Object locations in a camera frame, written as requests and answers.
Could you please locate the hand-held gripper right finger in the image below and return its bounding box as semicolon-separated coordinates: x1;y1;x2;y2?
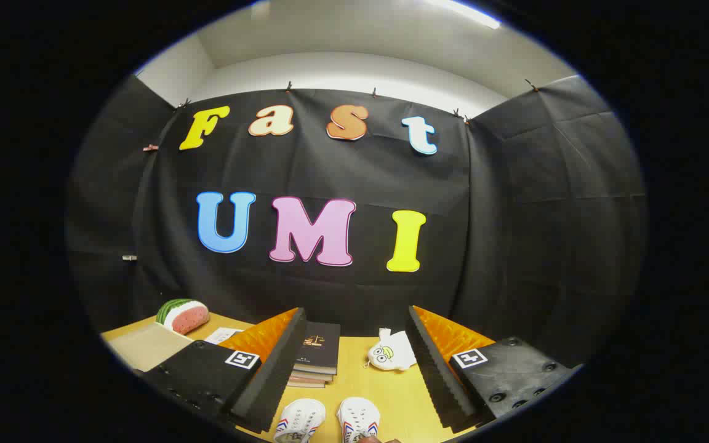
405;305;580;434

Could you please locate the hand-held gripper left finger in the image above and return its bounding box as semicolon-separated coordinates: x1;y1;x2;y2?
139;306;308;434

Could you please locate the white canvas shoe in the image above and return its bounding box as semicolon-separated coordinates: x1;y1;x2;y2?
337;397;381;443
273;398;327;443

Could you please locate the beige fabric storage box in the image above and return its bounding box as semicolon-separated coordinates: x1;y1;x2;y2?
108;323;193;373

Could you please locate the grey cover book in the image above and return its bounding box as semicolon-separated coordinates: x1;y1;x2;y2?
290;368;335;384

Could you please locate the white plush toy with eyes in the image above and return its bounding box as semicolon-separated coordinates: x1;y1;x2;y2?
367;328;418;372

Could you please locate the black cover book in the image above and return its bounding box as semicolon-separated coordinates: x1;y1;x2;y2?
293;321;342;376

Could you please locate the white portrait cover book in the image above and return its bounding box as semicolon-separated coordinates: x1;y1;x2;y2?
204;327;244;345

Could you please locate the watermelon slice plush toy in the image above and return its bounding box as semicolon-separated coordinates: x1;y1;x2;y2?
156;299;210;335

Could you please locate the black backdrop cloth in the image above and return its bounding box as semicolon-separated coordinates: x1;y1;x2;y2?
65;74;647;370

